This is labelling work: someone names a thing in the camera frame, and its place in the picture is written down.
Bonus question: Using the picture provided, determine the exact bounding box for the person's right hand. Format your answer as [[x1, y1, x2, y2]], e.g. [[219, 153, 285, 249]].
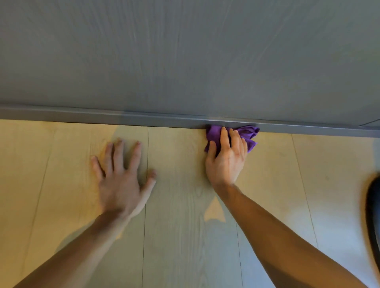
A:
[[205, 127, 248, 187]]

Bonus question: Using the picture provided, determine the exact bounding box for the person's left hand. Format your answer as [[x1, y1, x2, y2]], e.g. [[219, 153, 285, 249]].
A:
[[90, 139, 157, 219]]

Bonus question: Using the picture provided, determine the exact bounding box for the purple cleaning cloth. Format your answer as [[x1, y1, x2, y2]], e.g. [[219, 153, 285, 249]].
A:
[[204, 125, 260, 156]]

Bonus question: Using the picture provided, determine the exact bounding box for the person's left forearm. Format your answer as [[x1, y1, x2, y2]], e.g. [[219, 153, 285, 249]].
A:
[[13, 209, 132, 288]]

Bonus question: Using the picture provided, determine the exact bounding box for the person's right forearm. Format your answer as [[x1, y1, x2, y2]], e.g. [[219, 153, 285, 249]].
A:
[[212, 183, 367, 288]]

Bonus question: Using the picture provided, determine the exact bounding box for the grey baseboard strip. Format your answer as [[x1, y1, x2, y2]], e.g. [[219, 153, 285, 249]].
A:
[[0, 104, 380, 138]]

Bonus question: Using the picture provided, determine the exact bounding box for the black shoe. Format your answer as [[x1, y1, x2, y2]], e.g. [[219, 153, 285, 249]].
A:
[[365, 176, 380, 261]]

